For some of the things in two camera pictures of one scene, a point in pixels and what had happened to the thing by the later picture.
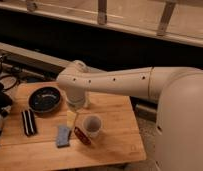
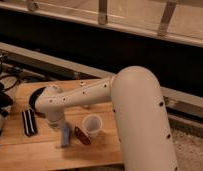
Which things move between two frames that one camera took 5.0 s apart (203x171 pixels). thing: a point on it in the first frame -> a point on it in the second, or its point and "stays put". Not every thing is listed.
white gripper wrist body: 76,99 -> 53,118
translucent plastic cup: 92,124 stays put
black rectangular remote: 29,122 stays put
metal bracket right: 165,17 stays put
